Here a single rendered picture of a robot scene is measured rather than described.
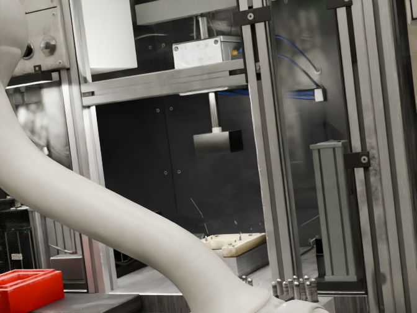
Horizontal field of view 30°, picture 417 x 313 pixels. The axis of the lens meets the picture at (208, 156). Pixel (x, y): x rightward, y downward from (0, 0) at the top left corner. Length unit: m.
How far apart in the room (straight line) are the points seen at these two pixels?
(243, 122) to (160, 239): 1.06
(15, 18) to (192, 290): 0.47
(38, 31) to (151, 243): 0.87
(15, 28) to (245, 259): 0.73
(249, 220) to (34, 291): 0.59
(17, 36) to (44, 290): 0.64
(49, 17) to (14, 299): 0.56
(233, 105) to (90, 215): 1.06
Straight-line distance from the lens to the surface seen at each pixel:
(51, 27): 1.61
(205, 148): 1.64
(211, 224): 1.95
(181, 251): 0.82
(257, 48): 1.39
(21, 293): 1.54
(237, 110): 1.88
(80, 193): 0.87
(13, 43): 1.11
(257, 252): 1.64
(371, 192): 1.33
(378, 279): 1.35
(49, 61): 1.62
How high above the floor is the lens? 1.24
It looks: 3 degrees down
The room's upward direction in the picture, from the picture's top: 7 degrees counter-clockwise
